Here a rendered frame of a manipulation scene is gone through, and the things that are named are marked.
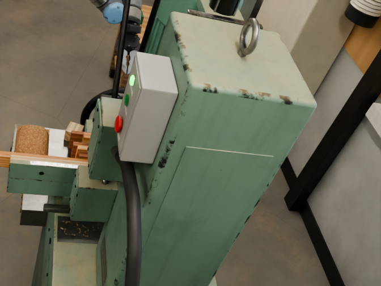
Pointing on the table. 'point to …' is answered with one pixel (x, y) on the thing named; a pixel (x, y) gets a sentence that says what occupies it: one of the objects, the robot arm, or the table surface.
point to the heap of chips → (32, 139)
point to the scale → (54, 164)
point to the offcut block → (72, 129)
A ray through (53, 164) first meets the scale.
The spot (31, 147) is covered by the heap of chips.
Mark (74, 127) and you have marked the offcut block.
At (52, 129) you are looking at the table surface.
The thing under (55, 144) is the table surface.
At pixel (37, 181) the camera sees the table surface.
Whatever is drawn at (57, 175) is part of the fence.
